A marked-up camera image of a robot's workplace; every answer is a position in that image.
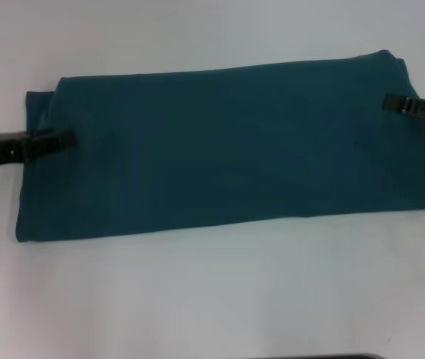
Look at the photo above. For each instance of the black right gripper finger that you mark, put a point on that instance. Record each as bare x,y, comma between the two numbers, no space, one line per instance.
411,104

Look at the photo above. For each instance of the teal t-shirt with FREE print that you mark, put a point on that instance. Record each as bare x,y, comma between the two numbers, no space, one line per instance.
216,149

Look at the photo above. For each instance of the black flat panel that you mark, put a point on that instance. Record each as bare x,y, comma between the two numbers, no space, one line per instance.
317,356

